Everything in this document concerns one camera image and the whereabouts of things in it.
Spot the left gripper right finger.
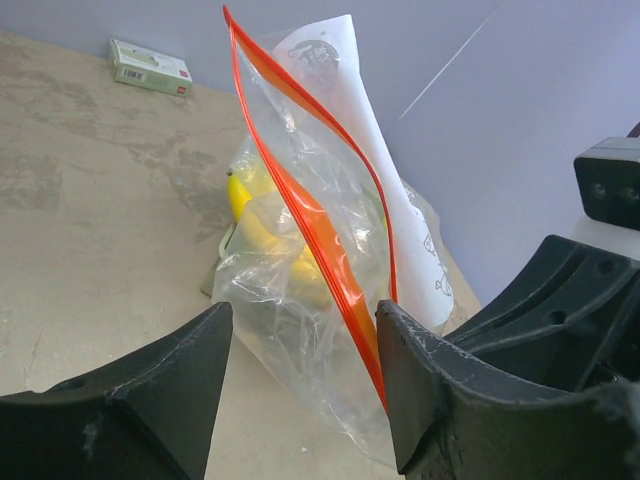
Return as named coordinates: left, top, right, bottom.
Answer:
left=376, top=300, right=639, bottom=479

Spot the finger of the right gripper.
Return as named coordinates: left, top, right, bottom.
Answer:
left=446, top=235, right=639, bottom=390

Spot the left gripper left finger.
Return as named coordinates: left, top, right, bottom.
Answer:
left=1, top=302, right=233, bottom=479

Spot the clear orange-zip bag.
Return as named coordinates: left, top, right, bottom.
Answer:
left=212, top=15, right=457, bottom=466

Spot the yellow banana bunch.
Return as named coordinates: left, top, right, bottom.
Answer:
left=227, top=171, right=332, bottom=309

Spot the green plastic basket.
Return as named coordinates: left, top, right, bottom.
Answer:
left=200, top=222, right=237, bottom=297

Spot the small green white box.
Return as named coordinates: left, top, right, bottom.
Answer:
left=109, top=39, right=193, bottom=97

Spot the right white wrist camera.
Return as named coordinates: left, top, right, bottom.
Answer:
left=573, top=124, right=639, bottom=231

